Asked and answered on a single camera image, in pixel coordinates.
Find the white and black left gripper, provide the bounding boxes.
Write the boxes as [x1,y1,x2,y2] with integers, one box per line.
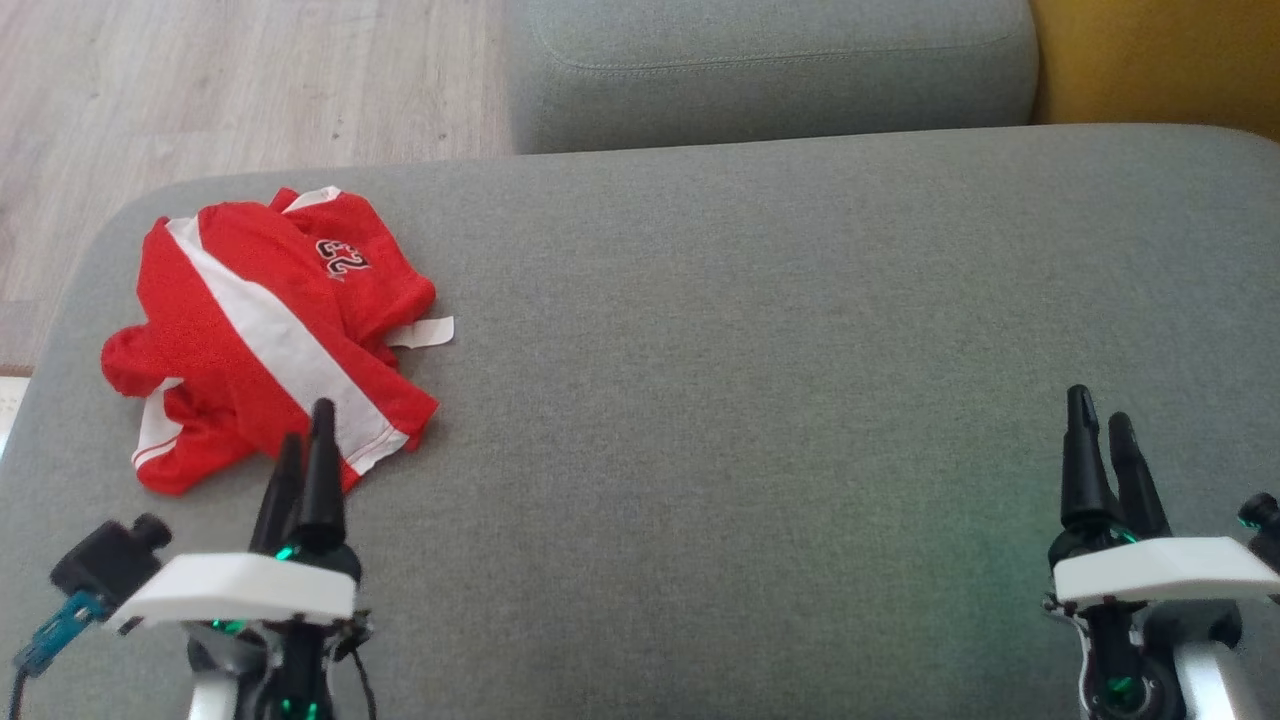
[105,398,373,720]

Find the yellow cushion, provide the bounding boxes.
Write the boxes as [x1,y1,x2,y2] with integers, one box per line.
[1030,0,1280,141]

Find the grey fabric sofa seat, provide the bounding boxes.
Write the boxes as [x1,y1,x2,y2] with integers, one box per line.
[0,123,1280,720]

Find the grey sofa back cushion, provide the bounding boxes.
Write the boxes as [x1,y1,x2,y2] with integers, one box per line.
[505,0,1041,156]

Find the red shorts with white stripe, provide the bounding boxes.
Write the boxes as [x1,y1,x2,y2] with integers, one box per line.
[135,186,441,477]

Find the left black cable, teal plug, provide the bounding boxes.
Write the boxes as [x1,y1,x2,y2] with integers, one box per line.
[5,590,108,720]

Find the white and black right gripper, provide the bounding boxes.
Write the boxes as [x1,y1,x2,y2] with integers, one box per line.
[1045,385,1280,720]

